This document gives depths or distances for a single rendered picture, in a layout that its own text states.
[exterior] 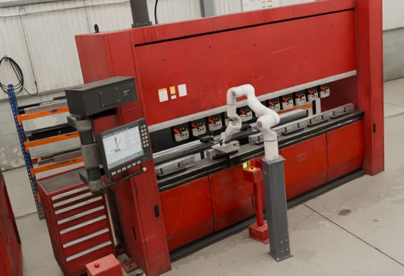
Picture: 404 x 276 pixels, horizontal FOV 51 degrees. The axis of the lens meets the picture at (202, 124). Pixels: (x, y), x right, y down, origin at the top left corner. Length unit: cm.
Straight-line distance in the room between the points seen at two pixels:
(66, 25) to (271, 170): 533
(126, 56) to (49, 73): 463
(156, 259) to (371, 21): 366
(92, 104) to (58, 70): 500
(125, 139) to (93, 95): 44
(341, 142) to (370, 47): 120
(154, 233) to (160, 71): 151
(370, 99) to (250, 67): 181
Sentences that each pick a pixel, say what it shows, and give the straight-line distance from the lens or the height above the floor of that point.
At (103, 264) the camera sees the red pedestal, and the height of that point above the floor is 80.
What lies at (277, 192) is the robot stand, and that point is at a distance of 401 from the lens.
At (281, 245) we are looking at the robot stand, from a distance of 427.
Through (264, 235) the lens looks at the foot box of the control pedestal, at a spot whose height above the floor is 6.
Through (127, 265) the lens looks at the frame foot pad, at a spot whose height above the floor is 3.
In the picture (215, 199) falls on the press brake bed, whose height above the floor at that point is 48.
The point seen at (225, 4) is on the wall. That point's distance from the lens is 905.
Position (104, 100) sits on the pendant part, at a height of 183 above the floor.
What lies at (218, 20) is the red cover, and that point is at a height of 226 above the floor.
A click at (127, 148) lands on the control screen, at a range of 343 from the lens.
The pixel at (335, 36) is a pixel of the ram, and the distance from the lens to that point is 546.
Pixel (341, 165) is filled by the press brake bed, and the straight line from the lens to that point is 570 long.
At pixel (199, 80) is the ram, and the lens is 424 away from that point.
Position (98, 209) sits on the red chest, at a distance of 422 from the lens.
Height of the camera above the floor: 242
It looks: 15 degrees down
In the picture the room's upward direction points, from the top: 7 degrees counter-clockwise
